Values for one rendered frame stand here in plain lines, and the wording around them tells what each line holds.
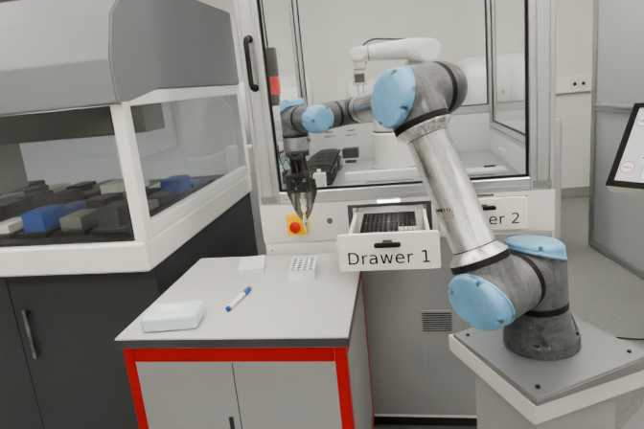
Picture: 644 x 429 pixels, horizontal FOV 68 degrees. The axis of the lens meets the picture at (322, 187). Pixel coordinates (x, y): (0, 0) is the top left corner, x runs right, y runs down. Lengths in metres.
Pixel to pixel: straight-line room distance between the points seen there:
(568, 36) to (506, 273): 4.44
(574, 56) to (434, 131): 4.38
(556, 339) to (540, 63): 0.92
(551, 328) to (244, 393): 0.77
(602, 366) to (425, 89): 0.63
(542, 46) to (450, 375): 1.21
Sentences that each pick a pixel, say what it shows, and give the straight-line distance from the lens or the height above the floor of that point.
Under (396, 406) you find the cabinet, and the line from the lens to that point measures 2.06.
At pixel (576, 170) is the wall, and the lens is 5.41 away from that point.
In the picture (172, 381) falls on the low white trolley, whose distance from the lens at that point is 1.43.
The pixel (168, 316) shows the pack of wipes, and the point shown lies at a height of 0.80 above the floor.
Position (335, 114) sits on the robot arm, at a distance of 1.32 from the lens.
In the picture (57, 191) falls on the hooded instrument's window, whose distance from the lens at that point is 1.82.
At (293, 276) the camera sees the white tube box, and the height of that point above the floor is 0.78.
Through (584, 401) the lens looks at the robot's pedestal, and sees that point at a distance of 1.09.
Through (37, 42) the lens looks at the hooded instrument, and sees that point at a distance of 1.80.
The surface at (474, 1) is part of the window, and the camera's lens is 1.69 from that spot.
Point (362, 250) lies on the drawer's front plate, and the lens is 1.39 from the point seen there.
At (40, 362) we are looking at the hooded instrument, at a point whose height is 0.42.
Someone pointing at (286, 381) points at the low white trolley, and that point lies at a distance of 1.32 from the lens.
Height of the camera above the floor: 1.36
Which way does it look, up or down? 12 degrees down
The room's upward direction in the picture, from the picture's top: 6 degrees counter-clockwise
